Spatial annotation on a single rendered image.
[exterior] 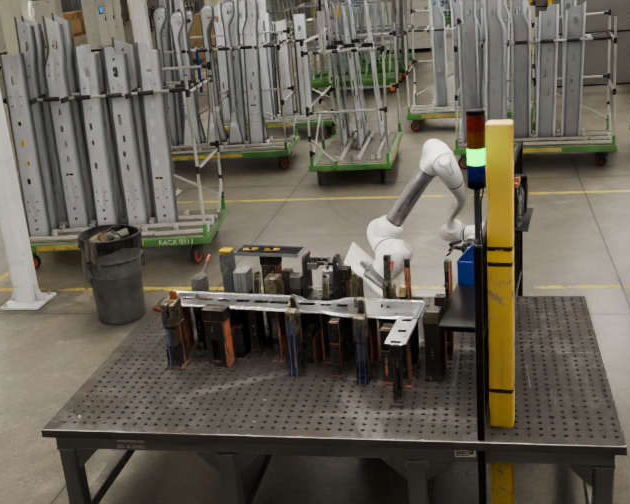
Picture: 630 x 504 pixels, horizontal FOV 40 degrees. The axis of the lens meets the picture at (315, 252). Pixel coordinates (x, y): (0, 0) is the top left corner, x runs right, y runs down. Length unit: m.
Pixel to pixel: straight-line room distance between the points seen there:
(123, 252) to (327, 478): 2.84
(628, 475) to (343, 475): 1.48
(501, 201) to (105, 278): 4.16
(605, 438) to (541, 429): 0.26
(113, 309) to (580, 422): 4.20
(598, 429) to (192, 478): 2.24
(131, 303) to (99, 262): 0.45
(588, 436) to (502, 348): 0.51
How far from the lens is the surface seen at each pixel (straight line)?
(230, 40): 11.96
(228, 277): 4.87
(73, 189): 8.80
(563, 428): 3.87
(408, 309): 4.25
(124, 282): 6.99
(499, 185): 3.45
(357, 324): 4.09
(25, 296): 7.89
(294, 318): 4.21
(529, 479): 4.80
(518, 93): 11.24
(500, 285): 3.58
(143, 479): 5.05
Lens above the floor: 2.65
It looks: 19 degrees down
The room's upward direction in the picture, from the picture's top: 5 degrees counter-clockwise
